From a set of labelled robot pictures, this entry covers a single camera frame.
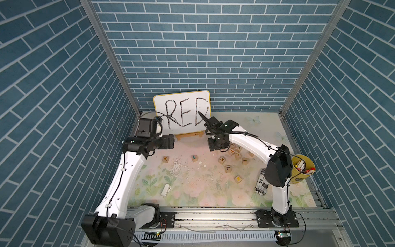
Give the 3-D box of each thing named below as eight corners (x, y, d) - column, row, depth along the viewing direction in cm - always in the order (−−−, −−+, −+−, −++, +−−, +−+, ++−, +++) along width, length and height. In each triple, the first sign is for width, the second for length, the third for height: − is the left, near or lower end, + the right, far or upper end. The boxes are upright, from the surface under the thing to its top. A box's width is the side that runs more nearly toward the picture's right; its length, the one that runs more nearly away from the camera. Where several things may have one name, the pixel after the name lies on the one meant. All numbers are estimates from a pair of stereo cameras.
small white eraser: (161, 196, 83) (160, 194, 80) (167, 185, 87) (165, 183, 84) (166, 198, 82) (165, 196, 79) (171, 187, 86) (170, 184, 83)
